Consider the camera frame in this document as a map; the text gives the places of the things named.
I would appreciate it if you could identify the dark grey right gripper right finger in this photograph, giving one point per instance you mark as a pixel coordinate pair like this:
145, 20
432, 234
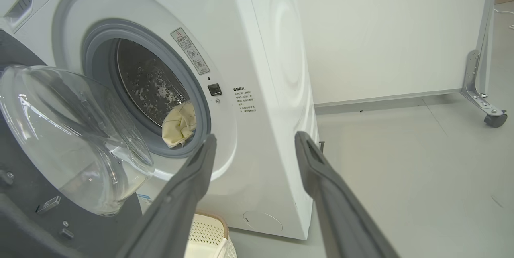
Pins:
341, 218

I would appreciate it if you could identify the cream perforated laundry basket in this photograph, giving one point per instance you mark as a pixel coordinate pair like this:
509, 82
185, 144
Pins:
207, 234

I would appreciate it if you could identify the cream garment with blue cuff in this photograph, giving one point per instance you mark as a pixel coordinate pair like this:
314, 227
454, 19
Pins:
178, 125

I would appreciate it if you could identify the grey warning sticker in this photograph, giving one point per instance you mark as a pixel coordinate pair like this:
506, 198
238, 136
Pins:
190, 51

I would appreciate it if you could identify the white partition panel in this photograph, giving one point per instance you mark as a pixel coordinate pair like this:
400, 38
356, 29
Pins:
393, 29

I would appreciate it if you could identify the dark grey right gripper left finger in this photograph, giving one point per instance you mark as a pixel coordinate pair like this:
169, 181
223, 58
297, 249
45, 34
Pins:
176, 210

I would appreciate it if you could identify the round glass washing machine door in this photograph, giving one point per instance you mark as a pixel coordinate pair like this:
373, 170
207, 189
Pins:
60, 137

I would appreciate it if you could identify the white washing machine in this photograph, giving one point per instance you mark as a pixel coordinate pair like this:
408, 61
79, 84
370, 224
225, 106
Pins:
249, 29

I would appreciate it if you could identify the metal bracket with caster wheel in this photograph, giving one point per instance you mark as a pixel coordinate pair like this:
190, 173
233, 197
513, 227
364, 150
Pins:
476, 93

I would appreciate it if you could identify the blue energy label sticker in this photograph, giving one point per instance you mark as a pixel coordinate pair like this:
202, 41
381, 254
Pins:
144, 201

